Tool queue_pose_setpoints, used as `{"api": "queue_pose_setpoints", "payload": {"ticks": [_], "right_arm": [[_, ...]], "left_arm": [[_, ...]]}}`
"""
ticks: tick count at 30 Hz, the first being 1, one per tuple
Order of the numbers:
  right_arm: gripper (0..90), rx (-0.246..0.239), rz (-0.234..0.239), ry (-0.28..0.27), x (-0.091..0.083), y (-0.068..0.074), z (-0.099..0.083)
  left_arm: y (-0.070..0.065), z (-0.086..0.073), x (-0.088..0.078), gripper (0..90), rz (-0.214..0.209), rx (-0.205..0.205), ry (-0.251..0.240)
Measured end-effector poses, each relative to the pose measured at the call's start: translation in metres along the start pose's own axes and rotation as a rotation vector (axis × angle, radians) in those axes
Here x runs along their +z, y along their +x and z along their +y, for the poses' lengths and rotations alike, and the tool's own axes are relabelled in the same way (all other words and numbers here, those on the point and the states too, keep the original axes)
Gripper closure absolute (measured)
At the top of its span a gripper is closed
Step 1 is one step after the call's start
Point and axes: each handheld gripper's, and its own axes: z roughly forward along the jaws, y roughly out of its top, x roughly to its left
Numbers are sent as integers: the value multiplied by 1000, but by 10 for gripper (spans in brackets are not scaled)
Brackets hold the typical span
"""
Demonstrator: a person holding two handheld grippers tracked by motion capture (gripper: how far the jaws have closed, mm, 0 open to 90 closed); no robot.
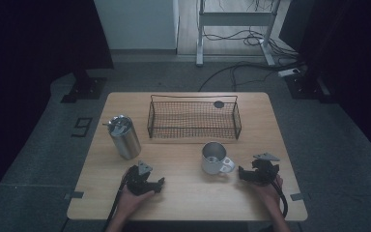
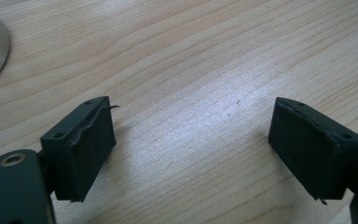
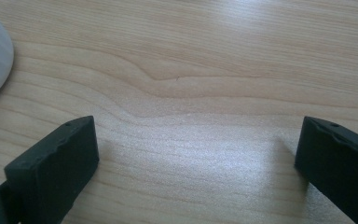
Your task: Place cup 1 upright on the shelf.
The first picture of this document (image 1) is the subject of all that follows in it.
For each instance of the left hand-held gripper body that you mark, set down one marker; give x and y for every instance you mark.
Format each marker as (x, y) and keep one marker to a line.
(136, 184)

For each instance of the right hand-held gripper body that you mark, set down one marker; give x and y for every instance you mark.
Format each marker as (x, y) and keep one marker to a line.
(264, 170)

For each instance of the stainless steel tumbler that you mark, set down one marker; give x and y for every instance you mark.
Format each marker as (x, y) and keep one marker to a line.
(126, 141)

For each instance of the person's left hand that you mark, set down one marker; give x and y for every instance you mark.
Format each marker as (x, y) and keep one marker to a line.
(132, 201)

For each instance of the person's right hand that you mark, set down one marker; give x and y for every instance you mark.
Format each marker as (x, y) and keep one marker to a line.
(269, 193)

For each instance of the grey tape piece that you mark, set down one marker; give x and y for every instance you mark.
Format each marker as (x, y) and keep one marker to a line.
(297, 196)
(74, 195)

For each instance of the metal spoon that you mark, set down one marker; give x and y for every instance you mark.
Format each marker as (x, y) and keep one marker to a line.
(116, 126)

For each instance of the round black tag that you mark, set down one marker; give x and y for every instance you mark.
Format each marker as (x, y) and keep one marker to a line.
(219, 104)

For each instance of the black stand base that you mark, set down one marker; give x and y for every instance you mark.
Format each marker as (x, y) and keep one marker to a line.
(307, 87)
(85, 88)

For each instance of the white power strip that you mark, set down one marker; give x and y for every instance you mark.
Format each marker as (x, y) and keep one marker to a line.
(289, 72)

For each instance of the dark curtain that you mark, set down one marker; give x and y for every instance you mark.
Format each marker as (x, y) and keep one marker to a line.
(351, 64)
(29, 64)

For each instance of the white metal desk frame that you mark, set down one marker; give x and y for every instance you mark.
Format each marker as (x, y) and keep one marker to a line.
(235, 18)

